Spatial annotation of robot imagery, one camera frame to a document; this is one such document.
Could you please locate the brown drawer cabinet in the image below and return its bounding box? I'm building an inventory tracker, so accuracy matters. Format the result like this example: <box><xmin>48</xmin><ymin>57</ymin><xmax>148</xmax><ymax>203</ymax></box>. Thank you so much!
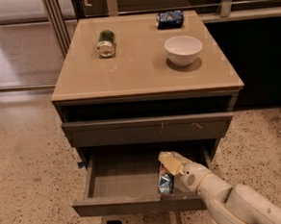
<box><xmin>44</xmin><ymin>7</ymin><xmax>253</xmax><ymax>221</ymax></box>

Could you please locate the blue soda can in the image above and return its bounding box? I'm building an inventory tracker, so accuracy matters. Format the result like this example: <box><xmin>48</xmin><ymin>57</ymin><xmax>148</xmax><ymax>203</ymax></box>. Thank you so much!
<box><xmin>157</xmin><ymin>10</ymin><xmax>184</xmax><ymax>30</ymax></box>

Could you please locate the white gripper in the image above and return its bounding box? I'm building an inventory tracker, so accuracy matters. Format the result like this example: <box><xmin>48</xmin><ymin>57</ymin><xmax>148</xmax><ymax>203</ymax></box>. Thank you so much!
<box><xmin>158</xmin><ymin>151</ymin><xmax>212</xmax><ymax>193</ymax></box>

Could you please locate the closed upper drawer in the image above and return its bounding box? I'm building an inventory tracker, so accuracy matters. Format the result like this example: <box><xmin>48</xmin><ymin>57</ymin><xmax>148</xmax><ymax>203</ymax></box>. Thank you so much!
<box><xmin>63</xmin><ymin>112</ymin><xmax>233</xmax><ymax>147</ymax></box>

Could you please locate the silver blue redbull can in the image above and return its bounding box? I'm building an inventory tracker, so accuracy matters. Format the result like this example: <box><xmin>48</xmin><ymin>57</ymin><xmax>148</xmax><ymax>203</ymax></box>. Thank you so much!
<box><xmin>157</xmin><ymin>163</ymin><xmax>174</xmax><ymax>194</ymax></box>

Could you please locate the open middle drawer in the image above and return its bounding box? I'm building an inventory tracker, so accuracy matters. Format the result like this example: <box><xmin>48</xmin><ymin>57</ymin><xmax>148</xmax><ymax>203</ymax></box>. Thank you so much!
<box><xmin>73</xmin><ymin>147</ymin><xmax>206</xmax><ymax>217</ymax></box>

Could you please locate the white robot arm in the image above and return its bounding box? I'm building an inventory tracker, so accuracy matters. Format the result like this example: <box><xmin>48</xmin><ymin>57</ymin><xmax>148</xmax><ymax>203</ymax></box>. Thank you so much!
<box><xmin>158</xmin><ymin>151</ymin><xmax>281</xmax><ymax>224</ymax></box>

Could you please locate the green soda can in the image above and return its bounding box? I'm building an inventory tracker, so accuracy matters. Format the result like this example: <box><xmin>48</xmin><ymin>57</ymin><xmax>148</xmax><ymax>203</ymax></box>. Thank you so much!
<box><xmin>97</xmin><ymin>30</ymin><xmax>115</xmax><ymax>58</ymax></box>

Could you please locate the white ceramic bowl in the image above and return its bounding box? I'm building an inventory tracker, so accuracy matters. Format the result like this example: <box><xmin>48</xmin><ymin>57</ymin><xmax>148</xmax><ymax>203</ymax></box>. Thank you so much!
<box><xmin>164</xmin><ymin>36</ymin><xmax>202</xmax><ymax>67</ymax></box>

